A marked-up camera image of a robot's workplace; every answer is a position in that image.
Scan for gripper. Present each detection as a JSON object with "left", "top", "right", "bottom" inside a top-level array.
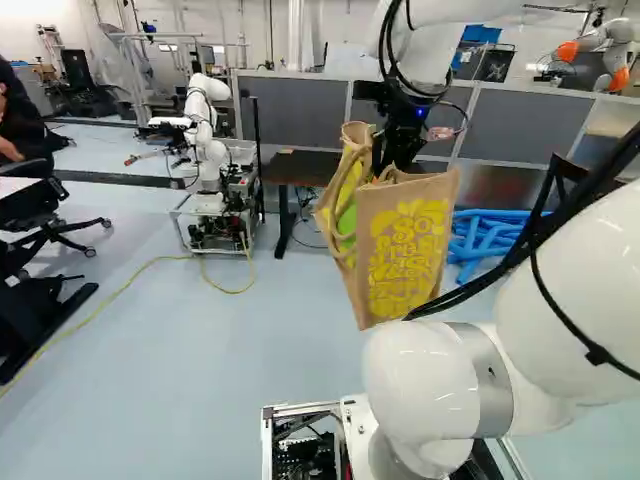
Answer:
[{"left": 372, "top": 117, "right": 428, "bottom": 174}]

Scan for jute bag with yellow print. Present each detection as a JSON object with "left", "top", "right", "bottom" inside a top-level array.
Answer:
[{"left": 313, "top": 120, "right": 462, "bottom": 332}]

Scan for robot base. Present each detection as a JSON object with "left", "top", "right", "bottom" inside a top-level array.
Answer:
[{"left": 259, "top": 393, "right": 526, "bottom": 480}]

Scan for dark brown table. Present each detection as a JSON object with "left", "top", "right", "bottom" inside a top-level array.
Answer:
[{"left": 259, "top": 148, "right": 454, "bottom": 261}]

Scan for grey office partition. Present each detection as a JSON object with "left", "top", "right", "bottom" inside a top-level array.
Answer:
[{"left": 231, "top": 68, "right": 640, "bottom": 169}]

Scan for blue foam tubes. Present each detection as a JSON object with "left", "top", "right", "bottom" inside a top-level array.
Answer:
[{"left": 446, "top": 208, "right": 557, "bottom": 287}]

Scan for white robot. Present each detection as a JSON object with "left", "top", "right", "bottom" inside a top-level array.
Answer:
[{"left": 134, "top": 72, "right": 265, "bottom": 259}]

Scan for black office chair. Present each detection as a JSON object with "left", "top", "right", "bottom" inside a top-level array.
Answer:
[{"left": 0, "top": 158, "right": 114, "bottom": 259}]

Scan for person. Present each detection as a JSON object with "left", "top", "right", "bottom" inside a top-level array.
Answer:
[{"left": 0, "top": 54, "right": 57, "bottom": 167}]

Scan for yellow floor cable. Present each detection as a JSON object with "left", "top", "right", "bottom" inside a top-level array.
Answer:
[{"left": 0, "top": 234, "right": 257, "bottom": 401}]

